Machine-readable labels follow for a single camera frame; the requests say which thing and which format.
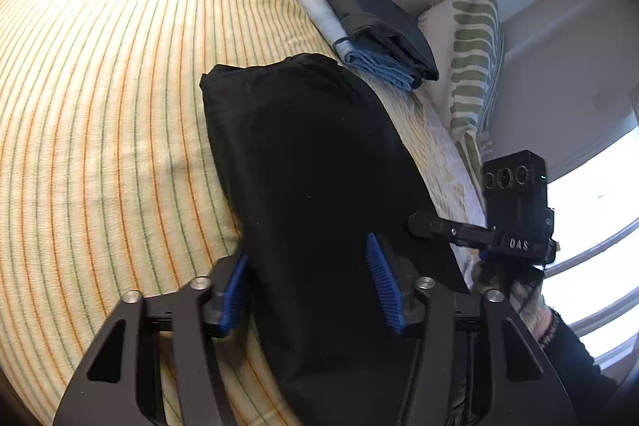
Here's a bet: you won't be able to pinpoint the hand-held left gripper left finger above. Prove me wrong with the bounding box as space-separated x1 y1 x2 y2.
52 251 253 426

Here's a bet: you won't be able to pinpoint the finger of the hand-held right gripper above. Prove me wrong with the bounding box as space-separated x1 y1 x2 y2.
408 211 497 251

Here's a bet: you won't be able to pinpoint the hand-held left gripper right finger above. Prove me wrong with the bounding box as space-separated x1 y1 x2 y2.
366 232 580 426

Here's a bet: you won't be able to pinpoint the black pants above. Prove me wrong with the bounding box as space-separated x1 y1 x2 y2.
200 53 470 426

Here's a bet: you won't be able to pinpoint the person's right forearm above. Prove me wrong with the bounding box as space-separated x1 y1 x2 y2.
539 313 622 426

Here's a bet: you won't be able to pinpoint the person's right hand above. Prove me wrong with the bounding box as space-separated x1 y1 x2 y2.
472 256 555 347

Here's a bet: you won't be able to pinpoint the window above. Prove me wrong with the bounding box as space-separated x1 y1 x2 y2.
542 121 639 367

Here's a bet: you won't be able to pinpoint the green patterned pillow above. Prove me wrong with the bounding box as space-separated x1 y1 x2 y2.
418 0 506 177

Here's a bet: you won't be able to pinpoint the blue folded garment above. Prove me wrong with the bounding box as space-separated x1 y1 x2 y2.
334 38 423 92

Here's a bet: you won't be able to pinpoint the stack of folded clothes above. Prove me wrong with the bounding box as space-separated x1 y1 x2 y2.
290 0 440 82

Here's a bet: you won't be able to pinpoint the striped yellow bed sheet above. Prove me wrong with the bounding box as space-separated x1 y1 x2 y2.
0 0 490 426

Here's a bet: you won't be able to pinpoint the white folded cloth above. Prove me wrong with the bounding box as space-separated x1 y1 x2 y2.
276 0 351 58

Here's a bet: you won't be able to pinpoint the dark beaded bracelet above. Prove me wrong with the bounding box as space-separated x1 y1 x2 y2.
540 310 560 348

